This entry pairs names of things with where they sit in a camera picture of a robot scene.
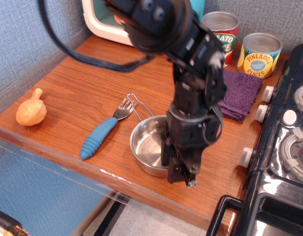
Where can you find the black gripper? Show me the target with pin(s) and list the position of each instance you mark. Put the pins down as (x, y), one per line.
(184, 140)

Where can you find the silver pot with wire handle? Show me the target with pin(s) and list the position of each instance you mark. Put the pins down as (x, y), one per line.
(145, 140)

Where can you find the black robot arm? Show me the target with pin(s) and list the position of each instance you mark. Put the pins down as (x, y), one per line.
(198, 74)

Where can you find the white stove knob lower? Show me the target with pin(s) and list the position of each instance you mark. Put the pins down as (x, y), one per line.
(245, 157)

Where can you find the white stove knob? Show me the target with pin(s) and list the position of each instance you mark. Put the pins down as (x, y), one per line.
(245, 157)
(261, 113)
(267, 94)

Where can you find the folded purple cloth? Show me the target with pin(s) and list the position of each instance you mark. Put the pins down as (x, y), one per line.
(242, 90)

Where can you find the white stove knob middle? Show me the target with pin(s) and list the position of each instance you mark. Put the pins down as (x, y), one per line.
(261, 113)

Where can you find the black toy stove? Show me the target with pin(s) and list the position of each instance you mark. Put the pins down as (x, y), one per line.
(272, 203)

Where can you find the white stove knob upper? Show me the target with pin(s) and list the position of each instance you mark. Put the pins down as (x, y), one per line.
(267, 94)

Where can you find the pineapple slices can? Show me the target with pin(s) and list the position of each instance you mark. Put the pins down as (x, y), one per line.
(259, 54)

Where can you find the tomato sauce can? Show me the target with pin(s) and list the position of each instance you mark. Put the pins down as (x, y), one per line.
(225, 26)

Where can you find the orange toy chicken drumstick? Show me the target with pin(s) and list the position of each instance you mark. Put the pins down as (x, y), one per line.
(32, 111)

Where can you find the teal toy microwave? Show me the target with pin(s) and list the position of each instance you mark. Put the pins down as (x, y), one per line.
(102, 24)

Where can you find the orange object bottom left corner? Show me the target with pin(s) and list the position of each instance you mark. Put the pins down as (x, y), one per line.
(7, 229)

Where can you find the blue handled metal fork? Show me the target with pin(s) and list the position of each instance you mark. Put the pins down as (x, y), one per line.
(97, 136)

